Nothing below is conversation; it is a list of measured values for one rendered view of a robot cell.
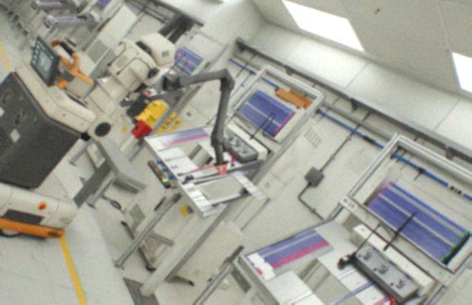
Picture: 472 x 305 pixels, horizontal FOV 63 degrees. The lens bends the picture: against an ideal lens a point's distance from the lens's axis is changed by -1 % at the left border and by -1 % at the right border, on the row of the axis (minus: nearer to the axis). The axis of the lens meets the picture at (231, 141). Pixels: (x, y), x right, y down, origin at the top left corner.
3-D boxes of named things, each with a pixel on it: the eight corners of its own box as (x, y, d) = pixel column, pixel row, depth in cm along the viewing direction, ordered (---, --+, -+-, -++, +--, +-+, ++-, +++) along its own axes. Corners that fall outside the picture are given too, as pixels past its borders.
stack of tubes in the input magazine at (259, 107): (272, 136, 302) (294, 110, 302) (237, 111, 339) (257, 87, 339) (280, 144, 311) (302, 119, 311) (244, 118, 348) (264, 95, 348)
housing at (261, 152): (257, 167, 306) (259, 152, 300) (225, 139, 342) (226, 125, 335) (265, 165, 310) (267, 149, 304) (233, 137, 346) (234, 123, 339)
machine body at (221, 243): (145, 272, 291) (199, 209, 291) (116, 216, 342) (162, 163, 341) (199, 290, 336) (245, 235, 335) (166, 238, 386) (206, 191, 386)
